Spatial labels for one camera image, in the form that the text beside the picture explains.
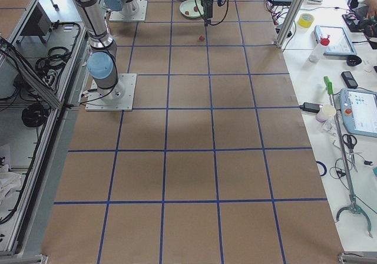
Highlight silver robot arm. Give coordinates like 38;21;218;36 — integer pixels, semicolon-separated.
74;0;124;100

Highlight light green plate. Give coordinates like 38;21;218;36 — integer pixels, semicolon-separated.
179;0;204;18

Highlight yellow tape roll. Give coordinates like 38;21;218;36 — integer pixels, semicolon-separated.
297;13;315;28

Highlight clear bottle red cap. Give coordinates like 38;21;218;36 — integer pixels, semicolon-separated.
308;35;330;63

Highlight teach pendant far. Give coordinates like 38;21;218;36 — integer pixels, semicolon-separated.
313;25;357;57

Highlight teach pendant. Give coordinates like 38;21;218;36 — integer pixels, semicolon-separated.
313;25;357;57
339;88;376;137

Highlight black power adapter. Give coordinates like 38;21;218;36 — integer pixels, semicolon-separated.
299;102;321;114

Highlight black remote device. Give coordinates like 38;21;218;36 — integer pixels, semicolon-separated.
341;71;358;89

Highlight white paper cup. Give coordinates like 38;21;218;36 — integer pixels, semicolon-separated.
316;105;336;123

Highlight teach pendant near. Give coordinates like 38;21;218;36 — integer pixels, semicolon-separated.
339;88;376;137

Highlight blue tape roll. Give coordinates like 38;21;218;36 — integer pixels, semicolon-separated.
316;161;328;177

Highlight long reach grabber tool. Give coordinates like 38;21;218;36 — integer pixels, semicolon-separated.
323;76;373;237

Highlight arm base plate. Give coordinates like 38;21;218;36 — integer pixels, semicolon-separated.
110;0;148;22
85;74;137;111

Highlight aluminium frame post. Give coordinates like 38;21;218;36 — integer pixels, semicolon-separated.
275;0;304;48

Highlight black handled scissors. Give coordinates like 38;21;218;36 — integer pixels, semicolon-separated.
342;134;358;172

